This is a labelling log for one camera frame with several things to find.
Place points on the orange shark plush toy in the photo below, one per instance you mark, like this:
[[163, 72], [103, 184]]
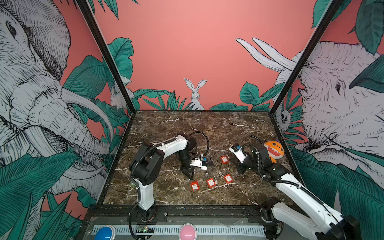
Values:
[[275, 150]]

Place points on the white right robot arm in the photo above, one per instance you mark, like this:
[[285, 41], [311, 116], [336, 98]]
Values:
[[318, 222]]

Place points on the white slotted cable duct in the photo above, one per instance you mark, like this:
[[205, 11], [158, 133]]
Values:
[[202, 230]]

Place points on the black corner frame post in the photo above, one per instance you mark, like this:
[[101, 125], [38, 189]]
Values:
[[88, 15], [325, 20]]

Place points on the red padlock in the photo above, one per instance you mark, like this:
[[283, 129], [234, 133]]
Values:
[[228, 178], [225, 159], [195, 186], [211, 183]]

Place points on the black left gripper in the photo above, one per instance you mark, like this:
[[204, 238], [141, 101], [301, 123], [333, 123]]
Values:
[[186, 171]]

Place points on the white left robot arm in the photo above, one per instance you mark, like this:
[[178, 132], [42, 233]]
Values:
[[148, 161]]

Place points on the black corner frame post right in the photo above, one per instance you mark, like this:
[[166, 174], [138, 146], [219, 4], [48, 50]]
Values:
[[325, 20]]

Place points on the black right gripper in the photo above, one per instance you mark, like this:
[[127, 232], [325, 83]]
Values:
[[240, 169]]

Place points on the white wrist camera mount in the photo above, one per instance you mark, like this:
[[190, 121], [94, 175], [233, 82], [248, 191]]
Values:
[[237, 150], [200, 163]]

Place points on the blue push button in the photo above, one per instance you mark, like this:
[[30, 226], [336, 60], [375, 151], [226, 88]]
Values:
[[106, 233]]

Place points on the black corner frame post left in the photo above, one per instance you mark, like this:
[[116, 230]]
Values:
[[88, 15]]

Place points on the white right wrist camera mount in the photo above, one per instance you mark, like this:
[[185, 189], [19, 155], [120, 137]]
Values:
[[237, 150]]

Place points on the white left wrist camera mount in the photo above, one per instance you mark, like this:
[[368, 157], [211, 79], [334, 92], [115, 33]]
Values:
[[200, 163]]

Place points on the pink push button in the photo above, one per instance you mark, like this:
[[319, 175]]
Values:
[[188, 232]]

